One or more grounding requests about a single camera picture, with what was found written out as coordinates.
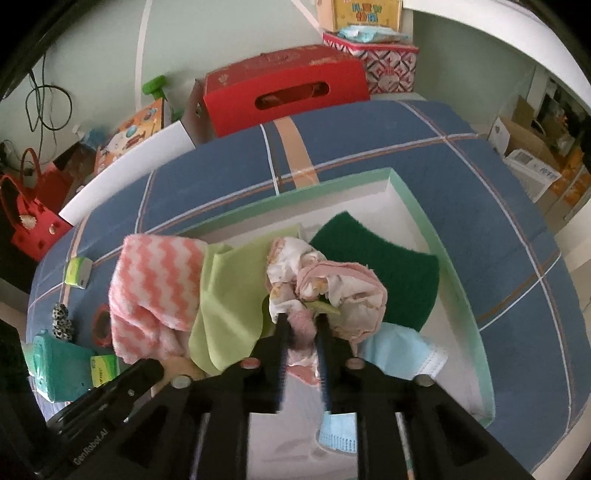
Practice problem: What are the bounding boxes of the teal wet wipes pack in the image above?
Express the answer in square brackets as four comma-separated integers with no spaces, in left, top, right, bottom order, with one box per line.
[31,330,109,402]

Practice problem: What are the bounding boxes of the brown cardboard box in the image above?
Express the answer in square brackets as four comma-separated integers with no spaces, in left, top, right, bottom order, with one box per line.
[489,95,561,171]

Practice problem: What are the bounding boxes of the light blue face mask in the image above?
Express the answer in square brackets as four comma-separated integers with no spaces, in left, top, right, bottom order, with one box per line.
[318,322,448,454]

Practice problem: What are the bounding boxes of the yellow cardboard box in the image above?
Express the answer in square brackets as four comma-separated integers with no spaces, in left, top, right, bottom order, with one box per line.
[316,0,403,33]

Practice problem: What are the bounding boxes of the pink zigzag towel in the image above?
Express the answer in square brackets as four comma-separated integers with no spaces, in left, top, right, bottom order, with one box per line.
[107,234,208,365]

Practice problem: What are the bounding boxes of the white foam board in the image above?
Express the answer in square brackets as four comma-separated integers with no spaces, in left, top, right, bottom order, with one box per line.
[58,121,197,227]

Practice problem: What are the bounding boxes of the red ring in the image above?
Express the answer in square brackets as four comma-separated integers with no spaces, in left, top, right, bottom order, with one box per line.
[91,307,114,348]

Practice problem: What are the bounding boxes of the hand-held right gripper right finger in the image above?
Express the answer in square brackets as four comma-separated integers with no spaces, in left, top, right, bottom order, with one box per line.
[315,314,525,480]

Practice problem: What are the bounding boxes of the black cables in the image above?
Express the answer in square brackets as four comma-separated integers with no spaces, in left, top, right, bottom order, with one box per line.
[25,69,74,134]

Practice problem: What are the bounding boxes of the light green cloth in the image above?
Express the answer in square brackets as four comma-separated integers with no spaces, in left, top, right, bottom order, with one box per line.
[187,224,303,376]

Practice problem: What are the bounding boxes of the colourful printed box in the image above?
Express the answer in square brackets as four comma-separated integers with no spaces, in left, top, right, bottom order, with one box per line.
[95,98,167,176]

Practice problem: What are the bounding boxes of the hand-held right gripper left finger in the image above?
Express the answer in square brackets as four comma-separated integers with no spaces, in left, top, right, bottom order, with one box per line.
[69,314,289,480]

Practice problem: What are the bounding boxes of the yellow and green sponge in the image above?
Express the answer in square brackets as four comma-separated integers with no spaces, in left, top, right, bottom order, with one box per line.
[308,211,440,333]

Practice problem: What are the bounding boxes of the green plastic toy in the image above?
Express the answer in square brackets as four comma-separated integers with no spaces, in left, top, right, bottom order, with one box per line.
[142,75,168,97]

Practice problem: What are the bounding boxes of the green tissue packet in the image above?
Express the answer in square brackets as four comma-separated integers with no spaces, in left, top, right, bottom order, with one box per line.
[90,354,121,386]
[63,257,93,289]

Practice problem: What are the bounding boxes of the pink floral cloth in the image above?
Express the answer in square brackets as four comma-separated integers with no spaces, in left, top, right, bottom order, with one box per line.
[265,236,389,386]

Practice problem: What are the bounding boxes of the red cardboard box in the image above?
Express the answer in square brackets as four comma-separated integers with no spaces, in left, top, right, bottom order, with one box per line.
[182,45,371,146]

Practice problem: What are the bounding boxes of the white tray with green rim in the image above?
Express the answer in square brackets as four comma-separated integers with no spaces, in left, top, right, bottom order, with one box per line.
[143,167,495,480]

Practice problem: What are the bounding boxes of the pale blue wipes pack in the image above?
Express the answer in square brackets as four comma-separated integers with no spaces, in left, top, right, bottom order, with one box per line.
[337,25,411,44]

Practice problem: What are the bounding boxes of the white appliance box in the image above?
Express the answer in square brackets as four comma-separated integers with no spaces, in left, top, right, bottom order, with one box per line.
[503,148,563,204]

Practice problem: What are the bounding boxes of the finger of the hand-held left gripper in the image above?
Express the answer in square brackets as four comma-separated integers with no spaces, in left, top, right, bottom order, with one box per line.
[111,360,164,418]

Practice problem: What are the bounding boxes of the leopard print scrunchie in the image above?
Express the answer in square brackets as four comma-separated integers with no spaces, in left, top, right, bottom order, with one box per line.
[51,302,75,342]

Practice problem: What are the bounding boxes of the orange cardboard boxes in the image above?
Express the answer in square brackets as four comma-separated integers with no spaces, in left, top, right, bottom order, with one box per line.
[551,148,591,217]

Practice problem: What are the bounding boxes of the red tote bag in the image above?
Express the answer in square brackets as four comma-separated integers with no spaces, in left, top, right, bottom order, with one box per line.
[0,148,75,261]

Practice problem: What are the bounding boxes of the red patterned box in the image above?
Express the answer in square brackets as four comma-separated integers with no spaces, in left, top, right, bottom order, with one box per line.
[322,31,420,94]

